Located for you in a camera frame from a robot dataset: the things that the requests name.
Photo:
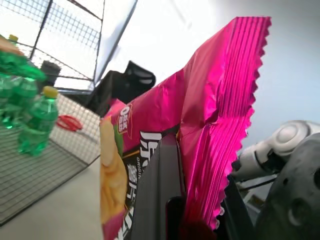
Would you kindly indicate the pink potato chip bag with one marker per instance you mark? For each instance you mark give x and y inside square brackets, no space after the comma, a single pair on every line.
[215,100]

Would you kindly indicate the black boxy object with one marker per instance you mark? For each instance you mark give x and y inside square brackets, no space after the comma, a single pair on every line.
[117,87]

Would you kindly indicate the red flat object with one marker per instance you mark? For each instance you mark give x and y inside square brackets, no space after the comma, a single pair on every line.
[68,122]

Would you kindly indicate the dark grey cylindrical object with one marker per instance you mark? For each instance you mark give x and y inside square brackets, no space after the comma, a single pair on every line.
[50,71]

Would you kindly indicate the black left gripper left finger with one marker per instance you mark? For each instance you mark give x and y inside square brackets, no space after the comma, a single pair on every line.
[157,185]

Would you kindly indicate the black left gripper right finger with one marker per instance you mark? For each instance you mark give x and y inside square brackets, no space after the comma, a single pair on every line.
[237,220]

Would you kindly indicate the green bottle with yellow cap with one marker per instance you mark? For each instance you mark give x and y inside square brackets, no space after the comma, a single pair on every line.
[13,38]
[26,90]
[37,125]
[6,105]

